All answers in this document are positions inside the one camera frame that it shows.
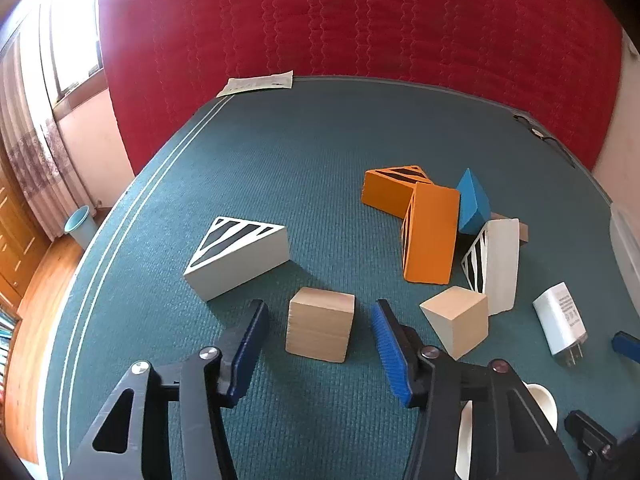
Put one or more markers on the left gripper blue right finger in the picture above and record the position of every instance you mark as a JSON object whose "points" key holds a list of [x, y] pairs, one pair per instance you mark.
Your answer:
{"points": [[431, 381]]}

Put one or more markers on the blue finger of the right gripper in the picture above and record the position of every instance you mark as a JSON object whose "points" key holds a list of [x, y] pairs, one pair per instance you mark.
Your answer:
{"points": [[626, 345]]}

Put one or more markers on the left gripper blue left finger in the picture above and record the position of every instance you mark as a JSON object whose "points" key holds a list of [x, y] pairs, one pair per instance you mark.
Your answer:
{"points": [[128, 439]]}

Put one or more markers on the white ceramic cup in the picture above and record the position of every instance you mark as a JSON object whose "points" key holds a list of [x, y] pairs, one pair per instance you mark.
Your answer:
{"points": [[517, 418]]}

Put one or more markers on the white power adapter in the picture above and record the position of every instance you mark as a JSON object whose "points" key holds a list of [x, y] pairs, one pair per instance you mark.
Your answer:
{"points": [[562, 323]]}

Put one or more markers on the light wooden wedge block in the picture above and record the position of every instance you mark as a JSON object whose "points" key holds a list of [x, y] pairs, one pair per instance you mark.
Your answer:
{"points": [[459, 318]]}

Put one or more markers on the white striped wedge block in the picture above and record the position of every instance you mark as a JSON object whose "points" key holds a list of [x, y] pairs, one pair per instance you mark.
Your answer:
{"points": [[491, 264]]}

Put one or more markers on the light wooden cube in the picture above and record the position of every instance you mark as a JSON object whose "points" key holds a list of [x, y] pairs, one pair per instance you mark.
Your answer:
{"points": [[319, 324]]}

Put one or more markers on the white striped triangular block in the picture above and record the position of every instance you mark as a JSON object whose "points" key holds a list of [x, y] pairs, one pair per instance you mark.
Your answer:
{"points": [[233, 252]]}

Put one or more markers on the blue wedge block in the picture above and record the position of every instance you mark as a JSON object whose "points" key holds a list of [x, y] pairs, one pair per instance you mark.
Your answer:
{"points": [[474, 208]]}

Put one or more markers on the orange rectangular-face wedge block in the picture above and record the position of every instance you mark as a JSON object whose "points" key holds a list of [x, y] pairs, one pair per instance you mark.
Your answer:
{"points": [[429, 233]]}

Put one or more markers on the clear plastic bowl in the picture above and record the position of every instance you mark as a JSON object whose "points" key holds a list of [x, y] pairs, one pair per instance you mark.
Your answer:
{"points": [[625, 245]]}

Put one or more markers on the brown rectangular block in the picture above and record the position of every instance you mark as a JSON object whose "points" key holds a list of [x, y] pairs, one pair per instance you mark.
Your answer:
{"points": [[524, 229]]}

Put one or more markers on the light blue waste bin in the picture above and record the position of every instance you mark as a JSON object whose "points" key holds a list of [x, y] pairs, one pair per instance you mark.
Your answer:
{"points": [[81, 226]]}

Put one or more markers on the orange striped triangular block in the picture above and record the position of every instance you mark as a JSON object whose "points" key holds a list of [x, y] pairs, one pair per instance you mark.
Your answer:
{"points": [[390, 189]]}

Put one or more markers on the patterned curtain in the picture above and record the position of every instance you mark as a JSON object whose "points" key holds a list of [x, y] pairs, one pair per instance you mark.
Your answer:
{"points": [[36, 150]]}

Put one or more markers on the red quilted mattress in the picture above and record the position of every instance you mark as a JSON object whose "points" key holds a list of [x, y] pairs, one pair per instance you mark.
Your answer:
{"points": [[559, 60]]}

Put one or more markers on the white paper leaflet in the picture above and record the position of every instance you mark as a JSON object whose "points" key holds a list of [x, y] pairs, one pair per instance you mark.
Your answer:
{"points": [[249, 84]]}

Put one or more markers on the window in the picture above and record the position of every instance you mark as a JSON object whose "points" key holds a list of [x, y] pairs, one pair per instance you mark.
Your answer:
{"points": [[69, 44]]}

